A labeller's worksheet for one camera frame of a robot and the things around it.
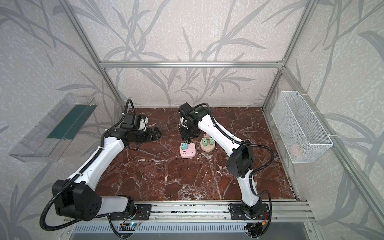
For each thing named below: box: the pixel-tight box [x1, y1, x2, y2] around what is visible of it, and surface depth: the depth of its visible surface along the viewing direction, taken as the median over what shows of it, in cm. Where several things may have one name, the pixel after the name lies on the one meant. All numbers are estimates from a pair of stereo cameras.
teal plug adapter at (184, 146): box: [181, 143, 188, 150], surface depth 93 cm
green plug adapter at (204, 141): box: [202, 137, 208, 147], surface depth 95 cm
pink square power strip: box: [180, 142, 196, 159], surface depth 95 cm
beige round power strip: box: [200, 139, 216, 152], surface depth 98 cm
